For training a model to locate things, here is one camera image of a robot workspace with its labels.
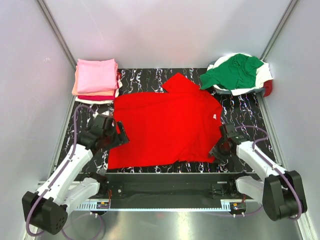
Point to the white t shirt in basket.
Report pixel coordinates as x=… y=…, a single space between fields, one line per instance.
x=263 y=73

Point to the folded peach shirt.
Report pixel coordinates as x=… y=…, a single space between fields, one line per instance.
x=92 y=92

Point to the folded light pink shirt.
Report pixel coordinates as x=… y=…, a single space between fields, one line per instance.
x=96 y=76

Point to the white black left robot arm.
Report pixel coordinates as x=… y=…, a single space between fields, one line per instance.
x=50 y=205

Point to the black marbled table mat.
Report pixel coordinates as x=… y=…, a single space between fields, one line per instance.
x=238 y=110

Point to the folded white shirt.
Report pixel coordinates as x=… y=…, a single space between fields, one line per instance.
x=94 y=102

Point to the folded magenta shirt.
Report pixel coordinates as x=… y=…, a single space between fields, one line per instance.
x=100 y=98

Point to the red t shirt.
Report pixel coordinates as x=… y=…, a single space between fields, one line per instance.
x=179 y=124

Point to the dark red shirt in basket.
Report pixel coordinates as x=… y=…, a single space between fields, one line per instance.
x=268 y=87

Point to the green t shirt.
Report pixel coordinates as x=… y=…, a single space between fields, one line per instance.
x=237 y=72

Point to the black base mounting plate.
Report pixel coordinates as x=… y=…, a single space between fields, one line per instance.
x=194 y=185

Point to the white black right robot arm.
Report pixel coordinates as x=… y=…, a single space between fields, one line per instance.
x=279 y=192

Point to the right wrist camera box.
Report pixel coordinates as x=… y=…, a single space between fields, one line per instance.
x=231 y=132

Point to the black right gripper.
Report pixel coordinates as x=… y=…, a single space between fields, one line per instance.
x=214 y=152

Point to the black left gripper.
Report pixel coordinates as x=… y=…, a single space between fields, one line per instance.
x=120 y=138

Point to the aluminium frame rail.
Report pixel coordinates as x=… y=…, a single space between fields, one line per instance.
x=165 y=206

